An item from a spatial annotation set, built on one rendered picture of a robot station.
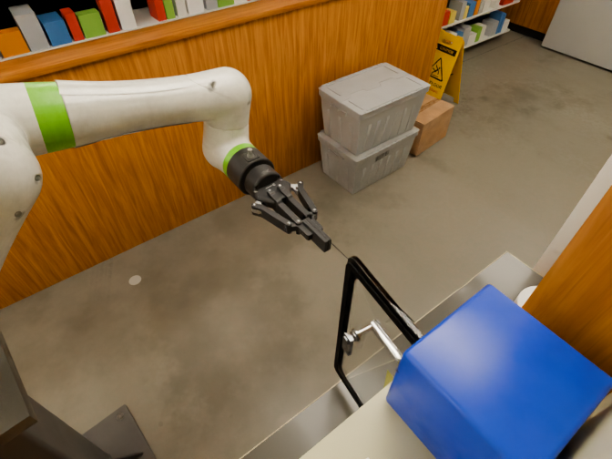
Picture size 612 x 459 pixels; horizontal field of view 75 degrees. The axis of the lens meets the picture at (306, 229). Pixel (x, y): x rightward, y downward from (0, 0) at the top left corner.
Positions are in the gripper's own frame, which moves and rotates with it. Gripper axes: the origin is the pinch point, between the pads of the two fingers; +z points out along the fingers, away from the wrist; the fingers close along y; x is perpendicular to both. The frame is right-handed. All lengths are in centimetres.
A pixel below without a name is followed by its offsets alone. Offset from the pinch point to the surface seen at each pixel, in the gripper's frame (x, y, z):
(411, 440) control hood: -21.1, -19.7, 36.6
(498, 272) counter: 36, 54, 18
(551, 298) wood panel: -24.5, -1.4, 36.3
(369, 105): 65, 126, -107
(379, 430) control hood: -21.1, -21.2, 34.5
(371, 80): 66, 148, -129
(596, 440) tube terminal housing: -31, -15, 44
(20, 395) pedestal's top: 37, -63, -27
